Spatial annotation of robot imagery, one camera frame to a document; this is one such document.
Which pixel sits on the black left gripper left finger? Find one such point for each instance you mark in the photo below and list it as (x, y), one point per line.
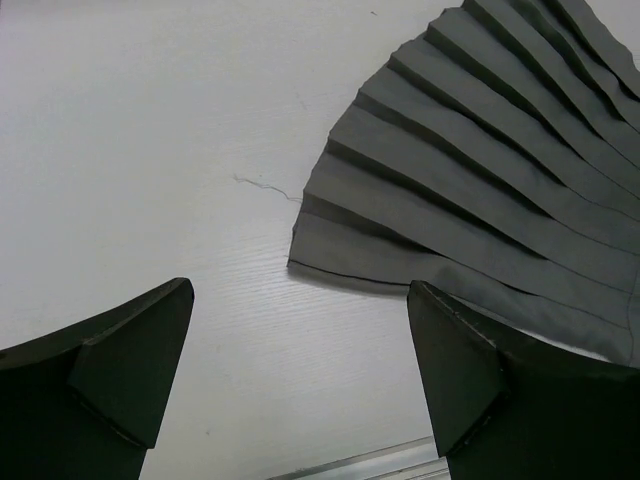
(87, 401)

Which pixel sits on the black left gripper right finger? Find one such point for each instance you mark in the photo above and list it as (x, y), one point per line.
(504, 405)

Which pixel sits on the grey pleated skirt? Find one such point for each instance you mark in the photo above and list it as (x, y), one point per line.
(496, 157)

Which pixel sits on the aluminium table edge rail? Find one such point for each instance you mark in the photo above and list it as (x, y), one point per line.
(417, 459)

